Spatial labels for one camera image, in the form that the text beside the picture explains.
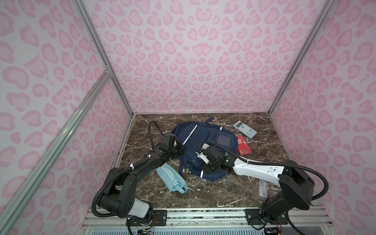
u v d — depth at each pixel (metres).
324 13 0.71
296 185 0.43
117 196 0.43
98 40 0.80
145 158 0.56
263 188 0.82
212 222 0.72
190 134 0.95
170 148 0.70
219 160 0.65
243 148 0.98
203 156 0.69
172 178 0.82
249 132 1.06
